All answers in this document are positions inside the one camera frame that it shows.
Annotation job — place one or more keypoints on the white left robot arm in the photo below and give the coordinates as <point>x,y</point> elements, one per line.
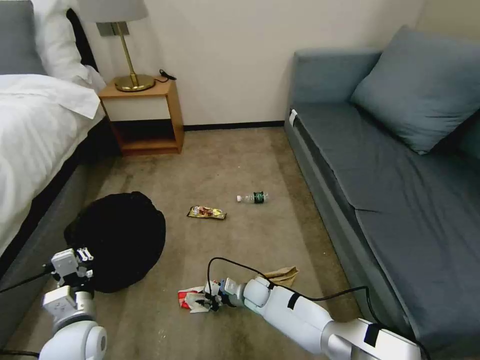
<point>71,337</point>

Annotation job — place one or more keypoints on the red and white wrapper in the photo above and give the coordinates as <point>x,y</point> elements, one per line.
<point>189,298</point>

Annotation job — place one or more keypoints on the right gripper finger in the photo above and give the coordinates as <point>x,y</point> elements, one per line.
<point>210,291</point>
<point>208,304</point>

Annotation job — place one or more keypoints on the metal wall switch plate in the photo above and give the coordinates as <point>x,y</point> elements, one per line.
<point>105,29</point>

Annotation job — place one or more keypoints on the white duvet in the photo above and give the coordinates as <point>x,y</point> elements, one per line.
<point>37,142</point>

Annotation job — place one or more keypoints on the brass table lamp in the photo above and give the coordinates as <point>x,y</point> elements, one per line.
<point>134,83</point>

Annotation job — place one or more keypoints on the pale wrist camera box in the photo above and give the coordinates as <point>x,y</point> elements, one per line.
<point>63,260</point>
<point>218,284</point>

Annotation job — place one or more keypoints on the brown paper bag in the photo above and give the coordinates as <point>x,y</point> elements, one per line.
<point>281,275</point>

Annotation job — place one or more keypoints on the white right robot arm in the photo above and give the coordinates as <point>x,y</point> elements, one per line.
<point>300,315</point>

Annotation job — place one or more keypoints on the dark baseboard strip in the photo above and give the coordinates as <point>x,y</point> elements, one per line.
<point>232,124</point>

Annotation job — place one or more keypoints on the wooden nightstand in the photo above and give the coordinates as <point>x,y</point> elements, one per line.
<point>142,107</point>

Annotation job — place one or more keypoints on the clear plastic bottle green label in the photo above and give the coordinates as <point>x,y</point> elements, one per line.
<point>255,197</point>

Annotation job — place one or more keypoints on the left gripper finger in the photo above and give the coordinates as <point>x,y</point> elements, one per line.
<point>89,274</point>
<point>84,254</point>

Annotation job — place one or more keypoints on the blue-grey sofa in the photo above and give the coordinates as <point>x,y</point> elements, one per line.
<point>393,217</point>

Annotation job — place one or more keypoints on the grey bed base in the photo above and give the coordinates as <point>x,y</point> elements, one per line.
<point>33,240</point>

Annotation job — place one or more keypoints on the grey padded headboard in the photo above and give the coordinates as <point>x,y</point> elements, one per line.
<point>17,37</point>

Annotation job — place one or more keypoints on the white pillow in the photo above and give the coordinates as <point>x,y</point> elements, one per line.
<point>56,37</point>

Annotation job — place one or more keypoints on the yellow snack wrapper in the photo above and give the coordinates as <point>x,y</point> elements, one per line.
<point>206,213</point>

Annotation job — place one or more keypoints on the black headboard panel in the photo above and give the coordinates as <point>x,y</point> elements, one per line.
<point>84,45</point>

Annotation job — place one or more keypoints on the white sofa tag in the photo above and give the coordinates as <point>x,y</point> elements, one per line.
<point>293,117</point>

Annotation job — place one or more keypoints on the blue-grey cushion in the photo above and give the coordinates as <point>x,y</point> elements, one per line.
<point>416,93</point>

